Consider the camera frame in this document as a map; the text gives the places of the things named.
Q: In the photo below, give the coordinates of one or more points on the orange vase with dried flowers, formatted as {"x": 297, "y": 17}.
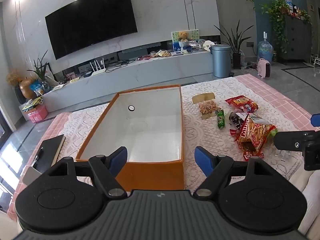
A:
{"x": 26, "y": 88}

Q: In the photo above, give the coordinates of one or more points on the white router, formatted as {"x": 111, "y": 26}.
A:
{"x": 98, "y": 72}

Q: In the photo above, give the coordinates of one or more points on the green sausage stick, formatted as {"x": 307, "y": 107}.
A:
{"x": 221, "y": 120}

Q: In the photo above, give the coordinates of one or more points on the red cartoon snack bag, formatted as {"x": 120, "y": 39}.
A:
{"x": 241, "y": 102}

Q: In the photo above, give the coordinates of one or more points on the pink photo frame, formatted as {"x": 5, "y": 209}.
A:
{"x": 70, "y": 75}

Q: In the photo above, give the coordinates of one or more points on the grey tablet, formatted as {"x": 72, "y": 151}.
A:
{"x": 30, "y": 177}

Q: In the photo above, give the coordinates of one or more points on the trailing ivy plant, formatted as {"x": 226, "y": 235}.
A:
{"x": 277, "y": 17}

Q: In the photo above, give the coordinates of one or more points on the blue water jug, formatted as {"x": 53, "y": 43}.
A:
{"x": 265, "y": 51}

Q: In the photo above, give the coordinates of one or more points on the glass sliding door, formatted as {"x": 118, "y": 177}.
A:
{"x": 3, "y": 140}

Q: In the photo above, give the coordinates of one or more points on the black television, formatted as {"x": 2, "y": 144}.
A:
{"x": 90, "y": 22}

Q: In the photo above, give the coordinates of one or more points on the pink storage box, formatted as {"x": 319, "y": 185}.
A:
{"x": 37, "y": 113}

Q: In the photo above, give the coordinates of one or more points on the clear bag of nuts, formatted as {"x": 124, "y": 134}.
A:
{"x": 207, "y": 106}

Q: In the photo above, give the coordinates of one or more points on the white kitchen scale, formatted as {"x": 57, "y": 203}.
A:
{"x": 176, "y": 53}

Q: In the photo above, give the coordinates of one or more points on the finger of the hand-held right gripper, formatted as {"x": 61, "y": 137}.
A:
{"x": 315, "y": 120}
{"x": 287, "y": 141}

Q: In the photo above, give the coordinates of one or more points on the clear bag of dark candies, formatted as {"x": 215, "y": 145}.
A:
{"x": 235, "y": 120}

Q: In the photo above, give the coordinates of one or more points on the white marble television cabinet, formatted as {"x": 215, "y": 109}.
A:
{"x": 150, "y": 75}

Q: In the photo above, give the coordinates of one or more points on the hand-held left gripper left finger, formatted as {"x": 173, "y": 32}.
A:
{"x": 118, "y": 158}

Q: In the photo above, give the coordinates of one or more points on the black notebook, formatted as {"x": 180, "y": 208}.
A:
{"x": 51, "y": 147}

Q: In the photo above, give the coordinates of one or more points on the green aloe plant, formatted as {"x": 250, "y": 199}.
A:
{"x": 41, "y": 71}

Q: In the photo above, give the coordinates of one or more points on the pink heater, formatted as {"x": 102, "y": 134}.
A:
{"x": 264, "y": 68}

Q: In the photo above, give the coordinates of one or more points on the long-leaf potted plant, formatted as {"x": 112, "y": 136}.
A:
{"x": 236, "y": 57}

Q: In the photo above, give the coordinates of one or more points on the stack of papers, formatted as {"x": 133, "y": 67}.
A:
{"x": 31, "y": 103}

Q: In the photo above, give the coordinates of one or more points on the white snack packet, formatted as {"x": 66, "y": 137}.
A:
{"x": 255, "y": 118}

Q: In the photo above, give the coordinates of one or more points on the blue snack bag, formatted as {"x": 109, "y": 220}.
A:
{"x": 37, "y": 87}

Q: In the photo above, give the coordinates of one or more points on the orange cardboard box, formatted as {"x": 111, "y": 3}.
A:
{"x": 150, "y": 177}

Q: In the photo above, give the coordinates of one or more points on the dark grey cabinet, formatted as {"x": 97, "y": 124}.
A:
{"x": 297, "y": 40}

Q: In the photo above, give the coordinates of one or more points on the pile of yellow snack packets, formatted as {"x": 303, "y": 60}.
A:
{"x": 160, "y": 53}

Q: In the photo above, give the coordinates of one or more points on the red fries snack bag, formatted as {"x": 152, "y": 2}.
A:
{"x": 252, "y": 132}

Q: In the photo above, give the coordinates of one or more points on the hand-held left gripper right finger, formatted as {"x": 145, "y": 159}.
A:
{"x": 203, "y": 161}

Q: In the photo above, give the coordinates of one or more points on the teddy bear gift set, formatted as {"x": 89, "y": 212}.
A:
{"x": 184, "y": 37}

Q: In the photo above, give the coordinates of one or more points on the blue-grey trash can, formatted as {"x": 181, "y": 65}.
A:
{"x": 220, "y": 62}

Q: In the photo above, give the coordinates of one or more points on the clear plastic wrapper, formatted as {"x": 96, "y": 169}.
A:
{"x": 285, "y": 153}

